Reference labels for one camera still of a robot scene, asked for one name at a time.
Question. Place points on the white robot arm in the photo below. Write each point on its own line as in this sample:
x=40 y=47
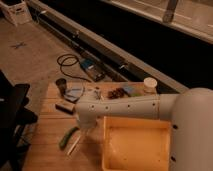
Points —
x=190 y=113

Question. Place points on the dark grapes bunch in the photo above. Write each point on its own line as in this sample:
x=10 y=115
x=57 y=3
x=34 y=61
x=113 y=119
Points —
x=117 y=93

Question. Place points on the blue power box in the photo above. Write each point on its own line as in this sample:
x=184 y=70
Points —
x=92 y=70

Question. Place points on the blue sponge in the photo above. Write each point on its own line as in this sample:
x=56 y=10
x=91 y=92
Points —
x=130 y=91

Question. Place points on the dark metal cup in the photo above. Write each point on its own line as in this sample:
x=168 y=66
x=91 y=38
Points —
x=61 y=83

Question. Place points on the brown rectangular block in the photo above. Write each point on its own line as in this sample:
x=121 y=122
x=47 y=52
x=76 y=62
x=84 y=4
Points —
x=65 y=107

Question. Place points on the yellow plastic tub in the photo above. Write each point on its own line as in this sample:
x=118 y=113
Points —
x=135 y=144

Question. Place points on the green chili pepper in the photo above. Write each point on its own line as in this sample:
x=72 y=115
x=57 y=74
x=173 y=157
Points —
x=63 y=142

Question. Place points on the black chair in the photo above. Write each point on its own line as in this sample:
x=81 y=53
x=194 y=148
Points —
x=14 y=116

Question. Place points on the white crate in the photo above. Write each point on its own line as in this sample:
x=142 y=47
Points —
x=16 y=14

